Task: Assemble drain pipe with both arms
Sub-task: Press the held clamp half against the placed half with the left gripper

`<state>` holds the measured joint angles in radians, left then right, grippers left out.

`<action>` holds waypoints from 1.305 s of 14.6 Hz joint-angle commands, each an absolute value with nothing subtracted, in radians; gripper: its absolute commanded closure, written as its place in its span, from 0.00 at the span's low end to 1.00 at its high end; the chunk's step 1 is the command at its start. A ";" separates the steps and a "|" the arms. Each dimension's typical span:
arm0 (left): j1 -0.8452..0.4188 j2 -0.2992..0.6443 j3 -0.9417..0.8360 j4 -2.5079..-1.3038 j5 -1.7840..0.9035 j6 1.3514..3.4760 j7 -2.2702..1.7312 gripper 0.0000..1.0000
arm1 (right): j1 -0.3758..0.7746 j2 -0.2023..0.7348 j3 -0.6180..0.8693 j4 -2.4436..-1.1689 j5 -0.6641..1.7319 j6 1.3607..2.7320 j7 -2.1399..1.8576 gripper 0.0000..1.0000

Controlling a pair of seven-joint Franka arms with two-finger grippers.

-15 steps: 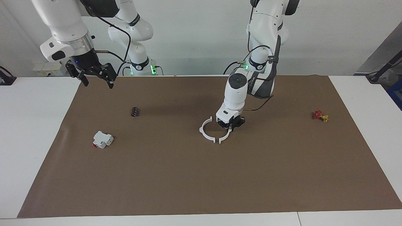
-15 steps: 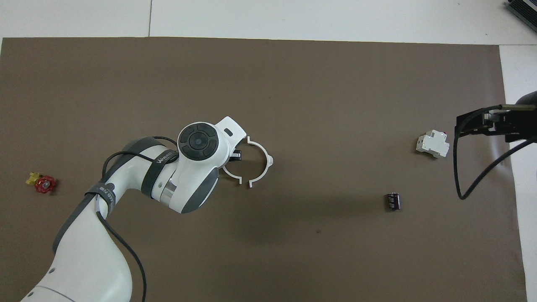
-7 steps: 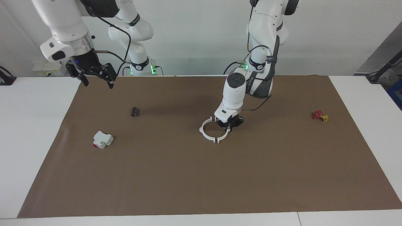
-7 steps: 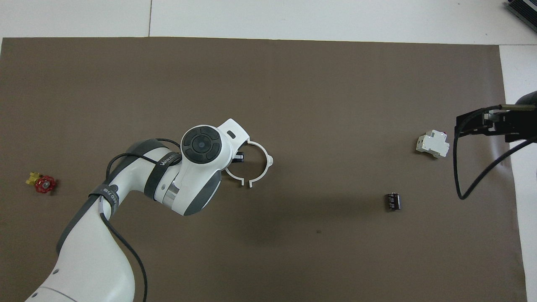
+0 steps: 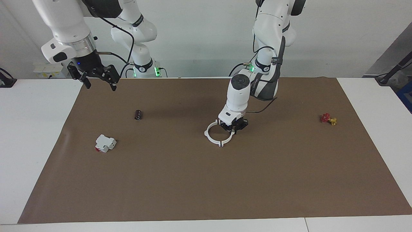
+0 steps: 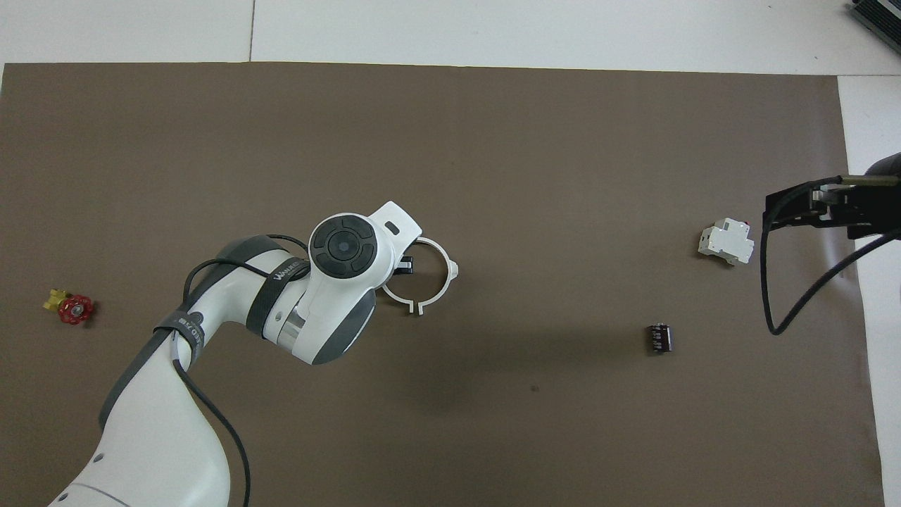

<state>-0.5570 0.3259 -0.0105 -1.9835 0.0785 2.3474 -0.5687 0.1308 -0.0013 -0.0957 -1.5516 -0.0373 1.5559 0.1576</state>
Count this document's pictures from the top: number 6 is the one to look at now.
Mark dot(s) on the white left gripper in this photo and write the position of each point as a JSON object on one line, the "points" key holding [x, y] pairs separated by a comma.
{"points": [[401, 236]]}

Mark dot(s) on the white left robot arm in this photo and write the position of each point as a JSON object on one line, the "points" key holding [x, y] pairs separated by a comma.
{"points": [[155, 436]]}

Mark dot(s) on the white circuit breaker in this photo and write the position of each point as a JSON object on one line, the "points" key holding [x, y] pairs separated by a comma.
{"points": [[725, 243]]}

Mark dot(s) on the black cylindrical capacitor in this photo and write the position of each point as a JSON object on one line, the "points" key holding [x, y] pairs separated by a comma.
{"points": [[659, 339]]}

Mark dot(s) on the grey ribbed device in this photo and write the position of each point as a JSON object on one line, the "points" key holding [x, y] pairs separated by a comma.
{"points": [[880, 13]]}

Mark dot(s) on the brown table mat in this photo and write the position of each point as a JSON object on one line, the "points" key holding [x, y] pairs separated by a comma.
{"points": [[563, 141]]}

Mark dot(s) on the red handwheel yellow valve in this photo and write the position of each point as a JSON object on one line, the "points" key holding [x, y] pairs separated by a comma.
{"points": [[75, 310]]}

